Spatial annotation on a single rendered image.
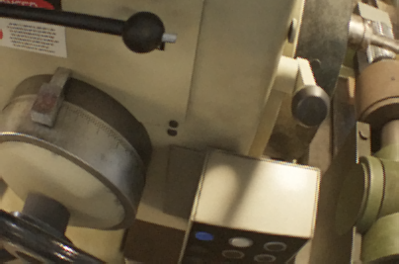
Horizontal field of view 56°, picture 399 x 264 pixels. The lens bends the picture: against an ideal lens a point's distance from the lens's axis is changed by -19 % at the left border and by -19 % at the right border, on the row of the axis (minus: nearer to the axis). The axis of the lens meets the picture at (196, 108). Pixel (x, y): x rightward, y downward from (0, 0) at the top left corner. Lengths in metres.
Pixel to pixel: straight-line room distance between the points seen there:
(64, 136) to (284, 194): 0.26
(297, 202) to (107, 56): 0.27
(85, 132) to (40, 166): 0.07
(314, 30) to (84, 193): 0.35
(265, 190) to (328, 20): 0.24
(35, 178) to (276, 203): 0.28
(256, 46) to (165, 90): 0.12
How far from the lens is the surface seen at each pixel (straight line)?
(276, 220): 0.51
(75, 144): 0.46
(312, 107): 0.41
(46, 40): 0.49
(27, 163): 0.49
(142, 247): 1.25
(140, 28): 0.35
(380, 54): 0.99
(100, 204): 0.51
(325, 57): 0.59
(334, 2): 0.59
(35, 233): 0.34
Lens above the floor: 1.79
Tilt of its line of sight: 51 degrees down
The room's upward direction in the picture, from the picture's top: 10 degrees clockwise
